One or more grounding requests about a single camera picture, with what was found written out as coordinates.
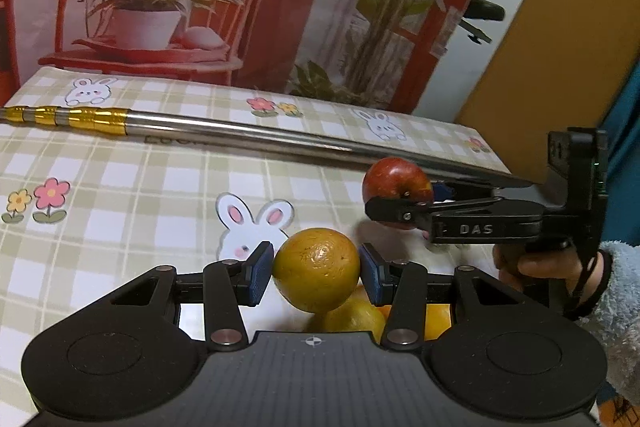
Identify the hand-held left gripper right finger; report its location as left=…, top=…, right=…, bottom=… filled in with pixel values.
left=360, top=243, right=531, bottom=350

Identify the orange tangerine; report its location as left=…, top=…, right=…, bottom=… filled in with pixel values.
left=375, top=302, right=455, bottom=342

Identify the yellow board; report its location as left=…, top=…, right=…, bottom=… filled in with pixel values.
left=457, top=0, right=640, bottom=143

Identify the person's teal top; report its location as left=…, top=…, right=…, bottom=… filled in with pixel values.
left=600, top=62, right=640, bottom=248

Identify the black stand clamp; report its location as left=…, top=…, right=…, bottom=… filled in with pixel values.
left=462, top=0, right=507, bottom=47

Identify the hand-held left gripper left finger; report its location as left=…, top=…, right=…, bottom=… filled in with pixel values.
left=97, top=241, right=275, bottom=353

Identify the bright red apple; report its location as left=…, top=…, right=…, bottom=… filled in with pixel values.
left=362, top=158, right=435, bottom=230

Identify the yellow grapefruit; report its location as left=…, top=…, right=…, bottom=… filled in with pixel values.
left=322, top=287, right=388, bottom=334

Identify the yellow green orange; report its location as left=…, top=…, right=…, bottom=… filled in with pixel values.
left=272, top=228, right=362, bottom=314

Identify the person's right hand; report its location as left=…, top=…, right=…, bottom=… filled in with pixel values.
left=492, top=242, right=601, bottom=295

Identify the green checked tablecloth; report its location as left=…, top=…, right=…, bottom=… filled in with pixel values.
left=0, top=67, right=551, bottom=427

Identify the metal pole with gold end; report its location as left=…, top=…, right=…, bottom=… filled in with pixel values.
left=0, top=104, right=536, bottom=188

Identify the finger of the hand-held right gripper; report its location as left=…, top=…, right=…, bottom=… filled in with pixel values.
left=431, top=177, right=506, bottom=204
left=364, top=196, right=546, bottom=248

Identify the black wrist strap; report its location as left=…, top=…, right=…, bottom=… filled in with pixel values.
left=569, top=251, right=615, bottom=320

